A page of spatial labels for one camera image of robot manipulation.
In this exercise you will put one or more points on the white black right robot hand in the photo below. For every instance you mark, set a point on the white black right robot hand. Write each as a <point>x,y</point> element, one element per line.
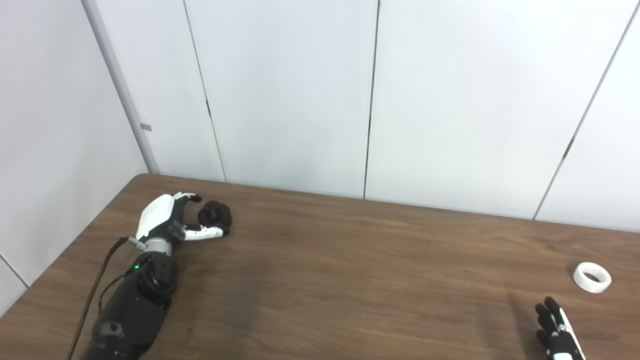
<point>557,340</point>

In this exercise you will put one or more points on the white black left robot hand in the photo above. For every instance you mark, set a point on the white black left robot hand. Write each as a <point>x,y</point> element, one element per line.
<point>157,215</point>

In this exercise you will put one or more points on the round black plastic part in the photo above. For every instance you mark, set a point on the round black plastic part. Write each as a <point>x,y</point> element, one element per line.
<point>217,216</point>

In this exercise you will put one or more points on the gray wall corner post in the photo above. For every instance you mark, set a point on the gray wall corner post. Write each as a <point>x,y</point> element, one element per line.
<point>125,90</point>

